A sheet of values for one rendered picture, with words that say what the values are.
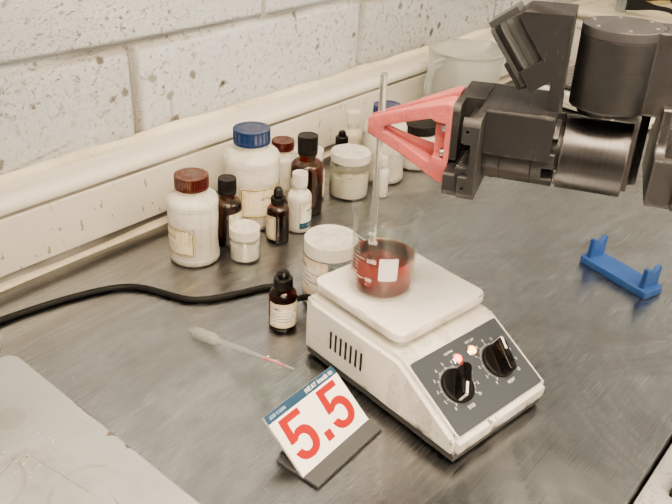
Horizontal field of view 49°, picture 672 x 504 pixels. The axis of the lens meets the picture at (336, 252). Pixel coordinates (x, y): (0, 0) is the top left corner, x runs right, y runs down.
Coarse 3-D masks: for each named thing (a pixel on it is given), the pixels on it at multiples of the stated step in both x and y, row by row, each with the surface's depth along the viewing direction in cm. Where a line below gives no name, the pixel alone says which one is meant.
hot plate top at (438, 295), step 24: (432, 264) 75; (336, 288) 70; (432, 288) 71; (456, 288) 71; (360, 312) 67; (384, 312) 67; (408, 312) 67; (432, 312) 67; (456, 312) 68; (408, 336) 64
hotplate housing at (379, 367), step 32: (320, 320) 71; (352, 320) 69; (448, 320) 69; (480, 320) 70; (320, 352) 73; (352, 352) 69; (384, 352) 66; (416, 352) 65; (352, 384) 71; (384, 384) 67; (416, 384) 64; (416, 416) 64; (512, 416) 67; (448, 448) 62
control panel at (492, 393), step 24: (480, 336) 69; (504, 336) 70; (432, 360) 65; (480, 360) 67; (432, 384) 64; (480, 384) 66; (504, 384) 67; (528, 384) 68; (456, 408) 63; (480, 408) 64; (456, 432) 62
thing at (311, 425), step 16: (336, 384) 67; (304, 400) 64; (320, 400) 65; (336, 400) 66; (352, 400) 67; (288, 416) 62; (304, 416) 63; (320, 416) 64; (336, 416) 65; (352, 416) 66; (288, 432) 62; (304, 432) 63; (320, 432) 64; (336, 432) 64; (288, 448) 61; (304, 448) 62; (320, 448) 63; (304, 464) 61
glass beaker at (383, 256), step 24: (360, 216) 69; (384, 216) 70; (408, 216) 69; (360, 240) 66; (384, 240) 65; (408, 240) 66; (360, 264) 67; (384, 264) 66; (408, 264) 67; (360, 288) 68; (384, 288) 67; (408, 288) 69
